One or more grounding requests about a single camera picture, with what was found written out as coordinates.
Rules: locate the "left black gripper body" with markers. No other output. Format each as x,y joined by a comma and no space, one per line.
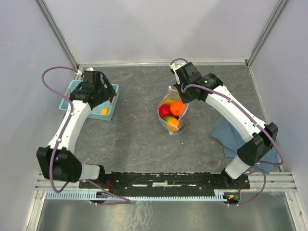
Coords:
104,93

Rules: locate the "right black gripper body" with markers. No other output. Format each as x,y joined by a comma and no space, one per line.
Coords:
186,96

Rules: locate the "small yellow fruit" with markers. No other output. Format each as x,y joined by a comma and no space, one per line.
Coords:
104,111

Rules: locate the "yellow orange round fruit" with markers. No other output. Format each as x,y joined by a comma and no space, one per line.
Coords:
168,101

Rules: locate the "clear zip top bag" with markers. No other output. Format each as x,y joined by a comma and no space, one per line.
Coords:
174,95

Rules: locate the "red apple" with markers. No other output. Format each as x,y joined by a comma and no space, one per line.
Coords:
164,110

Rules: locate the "green yellow mango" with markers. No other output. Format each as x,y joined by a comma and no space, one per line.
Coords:
172,123

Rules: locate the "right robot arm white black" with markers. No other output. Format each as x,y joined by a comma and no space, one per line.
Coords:
259,137

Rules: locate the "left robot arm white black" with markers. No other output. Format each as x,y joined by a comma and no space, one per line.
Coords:
57,160

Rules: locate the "blue cloth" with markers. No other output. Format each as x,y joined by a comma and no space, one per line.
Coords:
229,137

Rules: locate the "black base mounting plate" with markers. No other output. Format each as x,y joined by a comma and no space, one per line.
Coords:
169,183

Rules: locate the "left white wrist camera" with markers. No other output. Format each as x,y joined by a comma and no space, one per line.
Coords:
80,73

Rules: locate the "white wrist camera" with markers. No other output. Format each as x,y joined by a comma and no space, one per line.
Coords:
174,67
80,73

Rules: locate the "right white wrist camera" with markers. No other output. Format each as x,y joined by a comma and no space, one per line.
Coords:
174,67

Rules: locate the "light blue cable duct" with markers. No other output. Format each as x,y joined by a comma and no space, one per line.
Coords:
99,195

